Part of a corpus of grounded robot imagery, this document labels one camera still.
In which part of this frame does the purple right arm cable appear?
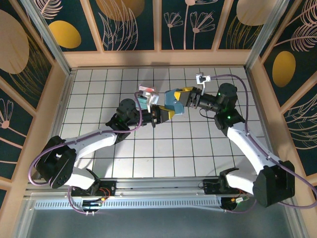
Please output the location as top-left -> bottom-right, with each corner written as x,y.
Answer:
210,73 -> 317,214

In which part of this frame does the blue card holder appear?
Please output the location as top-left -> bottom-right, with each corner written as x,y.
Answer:
164,89 -> 185,117

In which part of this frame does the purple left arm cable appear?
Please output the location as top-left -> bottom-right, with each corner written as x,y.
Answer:
27,91 -> 144,216

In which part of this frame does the black connector block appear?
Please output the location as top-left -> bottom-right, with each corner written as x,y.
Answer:
82,200 -> 105,209

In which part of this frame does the grey slotted cable duct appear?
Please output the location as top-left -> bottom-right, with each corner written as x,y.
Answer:
34,197 -> 223,211

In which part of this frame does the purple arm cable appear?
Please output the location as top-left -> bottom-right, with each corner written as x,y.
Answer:
210,73 -> 317,214
27,91 -> 144,216

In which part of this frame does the red and white card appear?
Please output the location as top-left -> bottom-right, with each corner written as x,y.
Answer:
138,84 -> 157,93

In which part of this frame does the aluminium corner post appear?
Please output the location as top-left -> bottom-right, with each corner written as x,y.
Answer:
244,0 -> 290,72
19,0 -> 75,76

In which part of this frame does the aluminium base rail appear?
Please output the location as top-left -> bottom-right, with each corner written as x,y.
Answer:
24,176 -> 292,199

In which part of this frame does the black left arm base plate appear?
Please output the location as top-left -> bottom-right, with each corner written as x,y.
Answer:
71,180 -> 117,199

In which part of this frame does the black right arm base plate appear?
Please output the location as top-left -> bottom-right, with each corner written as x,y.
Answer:
203,178 -> 225,195

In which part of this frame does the aluminium side rail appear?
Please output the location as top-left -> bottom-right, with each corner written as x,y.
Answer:
39,69 -> 77,179
245,66 -> 284,177

